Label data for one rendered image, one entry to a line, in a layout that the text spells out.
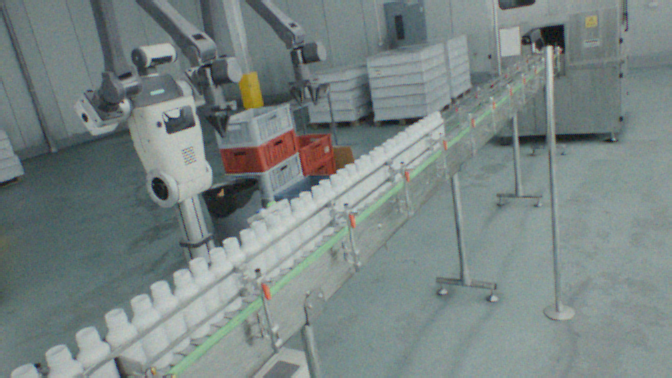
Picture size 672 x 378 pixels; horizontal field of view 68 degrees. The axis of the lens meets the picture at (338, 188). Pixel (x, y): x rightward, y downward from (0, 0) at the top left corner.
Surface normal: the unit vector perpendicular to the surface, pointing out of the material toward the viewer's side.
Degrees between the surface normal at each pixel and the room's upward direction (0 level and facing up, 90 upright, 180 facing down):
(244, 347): 90
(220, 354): 90
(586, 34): 90
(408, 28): 90
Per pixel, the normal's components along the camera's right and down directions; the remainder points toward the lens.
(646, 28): -0.50, 0.34
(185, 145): 0.85, 0.01
